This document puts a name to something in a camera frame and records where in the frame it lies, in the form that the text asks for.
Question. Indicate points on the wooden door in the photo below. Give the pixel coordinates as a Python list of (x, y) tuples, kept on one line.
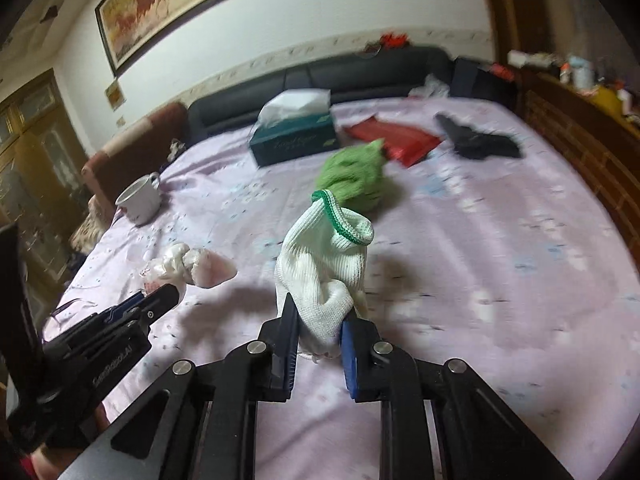
[(41, 186)]

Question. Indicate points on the crumpled pink white plastic bag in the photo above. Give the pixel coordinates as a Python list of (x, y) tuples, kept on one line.
[(181, 266)]

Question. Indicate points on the yellow container on shelf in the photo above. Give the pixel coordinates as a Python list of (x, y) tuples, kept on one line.
[(607, 99)]

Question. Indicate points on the red flat pouch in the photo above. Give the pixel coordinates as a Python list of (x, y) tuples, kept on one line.
[(406, 144)]

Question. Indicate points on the red decoration on sofa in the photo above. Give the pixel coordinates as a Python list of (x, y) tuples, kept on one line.
[(392, 41)]

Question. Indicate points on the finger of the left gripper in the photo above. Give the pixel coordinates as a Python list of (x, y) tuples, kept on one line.
[(113, 314), (155, 305)]

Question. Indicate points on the black toy gun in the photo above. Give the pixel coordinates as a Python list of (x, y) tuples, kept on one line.
[(475, 145)]

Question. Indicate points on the purple floral tablecloth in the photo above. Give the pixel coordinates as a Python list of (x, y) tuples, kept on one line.
[(509, 264)]

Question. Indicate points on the wooden cabinet shelf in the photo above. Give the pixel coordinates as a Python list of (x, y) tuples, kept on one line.
[(601, 148)]

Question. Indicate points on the green tissue box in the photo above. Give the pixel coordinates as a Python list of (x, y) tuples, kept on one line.
[(294, 124)]

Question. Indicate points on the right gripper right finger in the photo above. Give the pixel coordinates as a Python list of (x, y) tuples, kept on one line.
[(363, 374)]

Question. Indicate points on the white ceramic mug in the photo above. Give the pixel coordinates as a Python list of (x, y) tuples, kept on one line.
[(141, 200)]

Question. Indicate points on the brown armchair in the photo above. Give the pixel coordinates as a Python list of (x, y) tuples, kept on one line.
[(140, 149)]

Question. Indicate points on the green knitted cloth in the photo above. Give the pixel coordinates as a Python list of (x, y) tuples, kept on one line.
[(355, 176)]

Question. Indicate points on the black leather sofa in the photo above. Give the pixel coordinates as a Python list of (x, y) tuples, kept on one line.
[(349, 77)]

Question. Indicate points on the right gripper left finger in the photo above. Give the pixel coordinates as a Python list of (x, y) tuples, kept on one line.
[(281, 336)]

